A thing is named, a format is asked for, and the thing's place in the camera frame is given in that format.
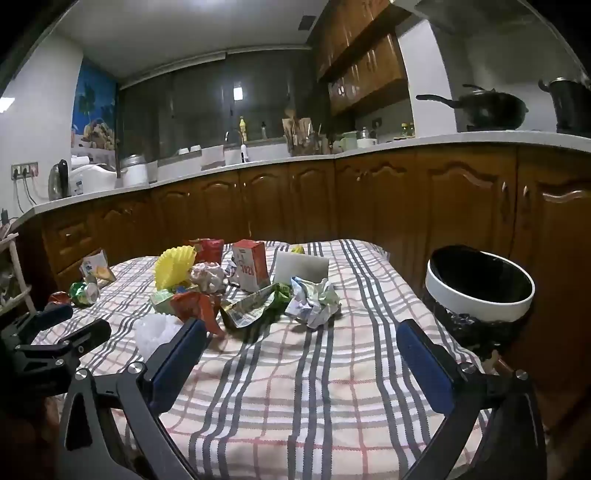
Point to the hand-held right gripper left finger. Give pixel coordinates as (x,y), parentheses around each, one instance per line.
(181,353)

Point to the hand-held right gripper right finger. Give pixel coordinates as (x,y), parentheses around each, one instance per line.
(425,364)

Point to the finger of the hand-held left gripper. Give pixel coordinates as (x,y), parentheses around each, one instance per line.
(51,314)
(81,340)

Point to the red orange wrapper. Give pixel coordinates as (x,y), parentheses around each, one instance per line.
(198,307)

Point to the green wrapper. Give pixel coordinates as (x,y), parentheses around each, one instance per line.
(249,307)

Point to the yellow foam fruit net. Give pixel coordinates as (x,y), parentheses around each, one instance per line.
(173,267)

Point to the white bin with black bag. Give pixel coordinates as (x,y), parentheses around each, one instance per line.
(480,295)

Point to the red drink carton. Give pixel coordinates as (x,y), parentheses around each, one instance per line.
(251,267)

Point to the small red wrapper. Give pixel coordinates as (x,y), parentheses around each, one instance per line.
(58,298)

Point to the white foam fruit net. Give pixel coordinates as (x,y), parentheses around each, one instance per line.
(154,332)

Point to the green foil packet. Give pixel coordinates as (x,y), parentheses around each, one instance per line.
(85,292)

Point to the wooden rack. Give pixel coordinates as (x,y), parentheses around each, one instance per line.
(16,277)

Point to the green yellow packet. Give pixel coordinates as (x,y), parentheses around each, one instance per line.
(161,302)

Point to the printed snack packet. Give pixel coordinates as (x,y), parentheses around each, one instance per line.
(97,266)

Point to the crumpled paper ball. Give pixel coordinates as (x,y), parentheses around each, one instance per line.
(207,276)

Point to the red snack packet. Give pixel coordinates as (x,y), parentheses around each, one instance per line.
(210,249)

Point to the checked tablecloth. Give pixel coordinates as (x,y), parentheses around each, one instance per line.
(295,378)

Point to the crumpled printed paper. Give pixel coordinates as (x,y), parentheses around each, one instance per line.
(314,304)

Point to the steel electric kettle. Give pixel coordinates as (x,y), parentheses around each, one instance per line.
(59,180)

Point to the white rice cooker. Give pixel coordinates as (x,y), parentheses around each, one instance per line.
(94,177)

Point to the grey card box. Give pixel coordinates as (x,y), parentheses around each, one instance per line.
(300,267)

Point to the white canister with metal lid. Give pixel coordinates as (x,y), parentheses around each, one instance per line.
(134,171)

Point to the wooden base cabinets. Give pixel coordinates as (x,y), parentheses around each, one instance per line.
(323,203)

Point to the small white bottle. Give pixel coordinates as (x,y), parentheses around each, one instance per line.
(244,153)

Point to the white kitchen countertop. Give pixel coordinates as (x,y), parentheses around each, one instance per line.
(415,143)

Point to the sink faucet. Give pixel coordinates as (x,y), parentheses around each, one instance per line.
(233,137)

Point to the yellow bottle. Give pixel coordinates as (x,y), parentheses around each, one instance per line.
(242,129)

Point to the glass jar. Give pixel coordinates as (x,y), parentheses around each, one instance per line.
(407,130)

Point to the pale green container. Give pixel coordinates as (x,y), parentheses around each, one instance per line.
(349,141)

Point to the small metal pot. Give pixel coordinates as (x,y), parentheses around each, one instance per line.
(368,134)

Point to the wooden utensil holder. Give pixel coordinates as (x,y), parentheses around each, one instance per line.
(300,136)

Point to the kitchen window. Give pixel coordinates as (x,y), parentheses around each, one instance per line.
(207,101)

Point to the black wok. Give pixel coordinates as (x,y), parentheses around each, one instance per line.
(489,110)

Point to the black cooking pot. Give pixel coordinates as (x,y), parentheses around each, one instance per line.
(572,106)

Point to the wall socket strip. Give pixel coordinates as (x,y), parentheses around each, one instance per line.
(25,170)

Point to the wall poster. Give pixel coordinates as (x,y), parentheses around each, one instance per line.
(94,110)

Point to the wooden wall cabinets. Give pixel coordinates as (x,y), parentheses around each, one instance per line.
(364,60)

